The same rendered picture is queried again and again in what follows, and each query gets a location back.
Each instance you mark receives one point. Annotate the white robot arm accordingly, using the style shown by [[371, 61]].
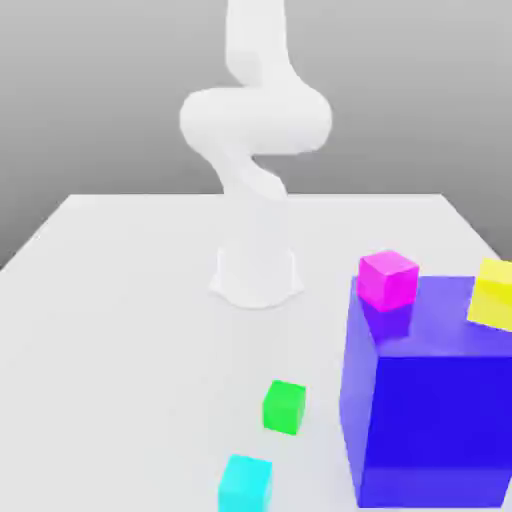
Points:
[[256, 120]]

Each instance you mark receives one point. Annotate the small magenta cube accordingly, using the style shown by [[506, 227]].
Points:
[[387, 280]]

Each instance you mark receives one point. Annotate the small green cube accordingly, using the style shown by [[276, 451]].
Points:
[[284, 407]]

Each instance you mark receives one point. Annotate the small cyan cube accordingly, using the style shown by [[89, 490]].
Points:
[[244, 484]]

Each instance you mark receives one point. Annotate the small yellow cube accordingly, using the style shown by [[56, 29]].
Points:
[[492, 296]]

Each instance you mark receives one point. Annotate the large blue box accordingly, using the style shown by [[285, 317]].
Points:
[[436, 420]]

